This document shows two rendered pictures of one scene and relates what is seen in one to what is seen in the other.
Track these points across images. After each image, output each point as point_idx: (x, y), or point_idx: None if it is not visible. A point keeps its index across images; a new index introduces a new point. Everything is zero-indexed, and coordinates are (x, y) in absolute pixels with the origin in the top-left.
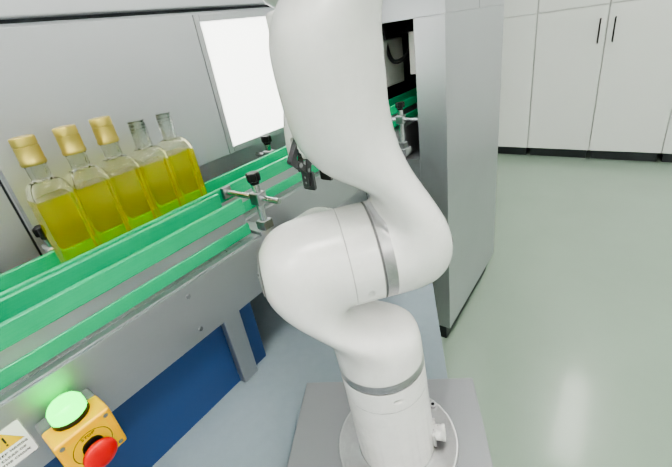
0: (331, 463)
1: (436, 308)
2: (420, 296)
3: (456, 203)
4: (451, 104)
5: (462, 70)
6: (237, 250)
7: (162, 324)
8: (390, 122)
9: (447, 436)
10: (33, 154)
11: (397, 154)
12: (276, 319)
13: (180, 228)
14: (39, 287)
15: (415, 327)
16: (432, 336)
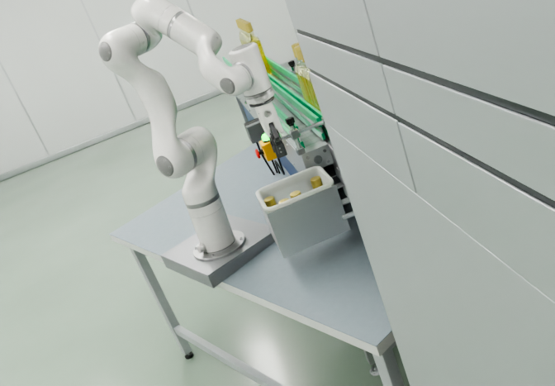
0: (236, 230)
1: (270, 302)
2: (289, 298)
3: None
4: (381, 278)
5: (392, 262)
6: (295, 149)
7: (285, 145)
8: (148, 114)
9: (201, 255)
10: (293, 53)
11: (150, 123)
12: (353, 226)
13: (310, 119)
14: (291, 99)
15: (183, 192)
16: (255, 290)
